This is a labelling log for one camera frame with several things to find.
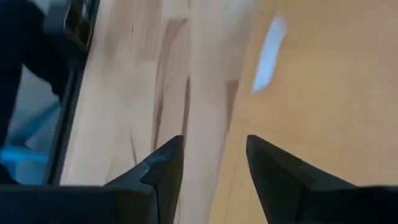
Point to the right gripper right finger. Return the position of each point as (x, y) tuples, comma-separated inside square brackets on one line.
[(273, 174)]

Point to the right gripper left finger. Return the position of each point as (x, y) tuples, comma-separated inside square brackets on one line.
[(164, 168)]

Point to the blue-grey panel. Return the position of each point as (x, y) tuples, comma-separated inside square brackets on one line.
[(28, 161)]

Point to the yellow towel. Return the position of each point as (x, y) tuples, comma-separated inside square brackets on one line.
[(326, 93)]

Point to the black table frame rails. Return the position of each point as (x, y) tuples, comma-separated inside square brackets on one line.
[(66, 124)]

